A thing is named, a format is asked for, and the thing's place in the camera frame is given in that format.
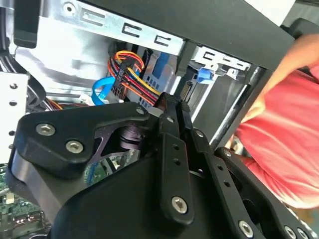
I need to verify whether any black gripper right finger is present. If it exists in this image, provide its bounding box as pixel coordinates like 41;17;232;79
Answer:
178;100;315;239

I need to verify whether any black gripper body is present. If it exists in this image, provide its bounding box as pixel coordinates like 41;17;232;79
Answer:
51;158;240;239

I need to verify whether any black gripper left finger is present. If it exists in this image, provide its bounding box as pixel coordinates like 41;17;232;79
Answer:
4;92;195;226

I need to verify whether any coloured disk power wire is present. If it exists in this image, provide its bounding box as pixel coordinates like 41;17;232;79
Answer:
107;49;176;112

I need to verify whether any hard disk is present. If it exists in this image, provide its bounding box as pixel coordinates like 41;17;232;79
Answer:
179;66;252;140

